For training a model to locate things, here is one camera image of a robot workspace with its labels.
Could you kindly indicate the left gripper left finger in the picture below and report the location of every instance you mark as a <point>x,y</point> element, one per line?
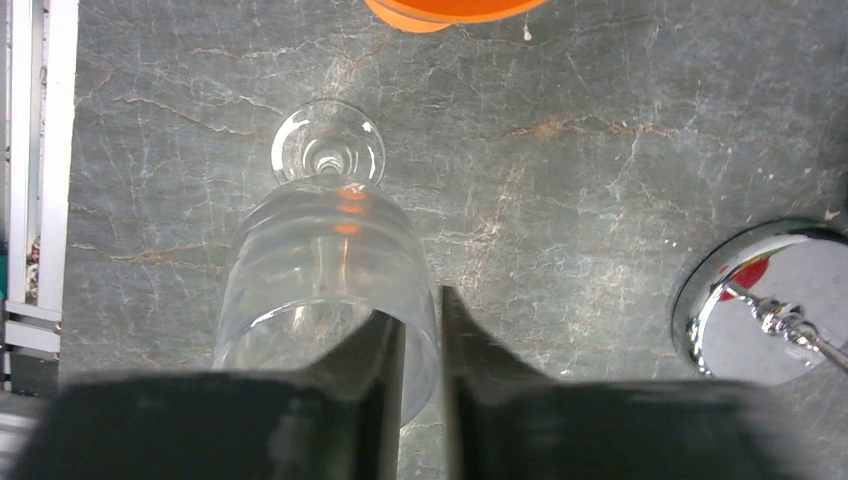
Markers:
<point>337,418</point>

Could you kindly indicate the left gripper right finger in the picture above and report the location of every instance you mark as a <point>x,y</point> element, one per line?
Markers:
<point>507,420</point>

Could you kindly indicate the clear wine glass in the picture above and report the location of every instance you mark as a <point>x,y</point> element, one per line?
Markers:
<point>322,252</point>

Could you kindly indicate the orange plastic wine glass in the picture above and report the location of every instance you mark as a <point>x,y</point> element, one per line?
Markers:
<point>430,16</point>

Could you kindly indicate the chrome wine glass rack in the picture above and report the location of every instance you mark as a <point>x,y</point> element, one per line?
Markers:
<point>768,305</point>

